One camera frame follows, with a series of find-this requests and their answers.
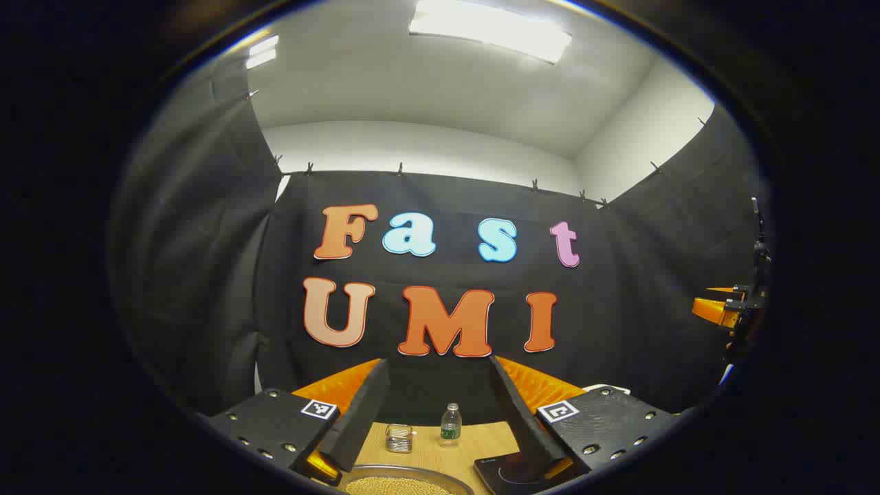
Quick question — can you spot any black induction cooktop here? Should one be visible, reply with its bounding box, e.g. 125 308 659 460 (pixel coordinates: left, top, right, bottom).
474 452 551 495

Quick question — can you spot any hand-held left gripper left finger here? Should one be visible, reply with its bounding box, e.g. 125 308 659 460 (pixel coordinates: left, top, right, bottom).
206 357 391 486

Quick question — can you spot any steel pot with black handle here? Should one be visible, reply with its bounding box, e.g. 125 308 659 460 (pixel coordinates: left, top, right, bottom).
340 464 475 495

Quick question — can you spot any large ceiling light panel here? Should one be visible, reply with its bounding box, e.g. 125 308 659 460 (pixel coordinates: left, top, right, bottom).
409 0 573 65

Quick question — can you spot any black backdrop cloth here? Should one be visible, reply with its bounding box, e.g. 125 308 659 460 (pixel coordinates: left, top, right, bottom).
110 58 774 427

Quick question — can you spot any small ceiling light panel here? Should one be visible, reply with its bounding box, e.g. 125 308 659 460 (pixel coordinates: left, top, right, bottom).
245 35 280 70

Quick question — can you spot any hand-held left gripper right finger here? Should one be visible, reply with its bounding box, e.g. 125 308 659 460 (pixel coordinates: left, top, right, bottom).
489 355 678 483

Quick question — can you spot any metal wire holder basket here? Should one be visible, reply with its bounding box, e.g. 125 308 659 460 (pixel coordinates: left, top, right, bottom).
385 423 415 454

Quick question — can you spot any pile of yellow soybeans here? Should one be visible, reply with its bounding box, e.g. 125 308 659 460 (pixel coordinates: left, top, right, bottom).
346 476 456 495

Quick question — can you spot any clear plastic water bottle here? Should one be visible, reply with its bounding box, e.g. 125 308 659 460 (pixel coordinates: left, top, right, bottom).
440 403 463 447

